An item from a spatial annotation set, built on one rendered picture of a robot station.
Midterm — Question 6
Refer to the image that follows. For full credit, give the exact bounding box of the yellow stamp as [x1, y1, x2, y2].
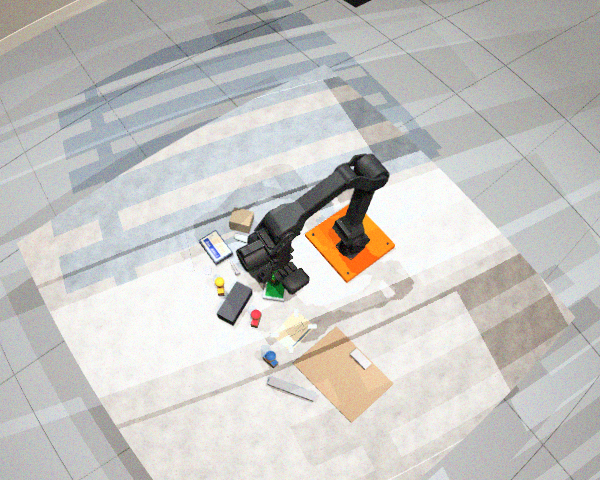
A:
[215, 277, 224, 297]

